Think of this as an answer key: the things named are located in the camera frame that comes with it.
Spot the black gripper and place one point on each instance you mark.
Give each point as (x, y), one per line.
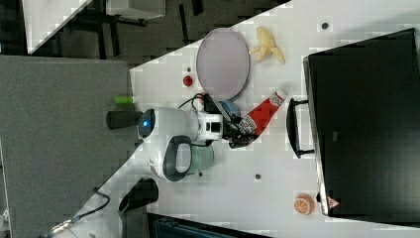
(239, 131)

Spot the red ketchup bottle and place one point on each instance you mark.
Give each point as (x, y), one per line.
(263, 113)

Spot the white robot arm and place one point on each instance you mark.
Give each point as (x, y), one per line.
(167, 136)

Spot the black toaster oven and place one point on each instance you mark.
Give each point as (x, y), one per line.
(364, 111)

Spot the blue bowl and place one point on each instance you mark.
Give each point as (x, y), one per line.
(231, 108)

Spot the dark red strawberry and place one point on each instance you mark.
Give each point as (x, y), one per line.
(187, 80)

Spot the lilac round plate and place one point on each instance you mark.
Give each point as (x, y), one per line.
(223, 64)

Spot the orange slice toy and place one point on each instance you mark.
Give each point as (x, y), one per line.
(304, 204)

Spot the peeled banana toy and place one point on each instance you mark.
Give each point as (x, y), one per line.
(266, 47)

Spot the green marker pen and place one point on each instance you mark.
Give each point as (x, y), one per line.
(125, 100)

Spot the black cylinder on table edge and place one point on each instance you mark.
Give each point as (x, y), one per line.
(122, 119)

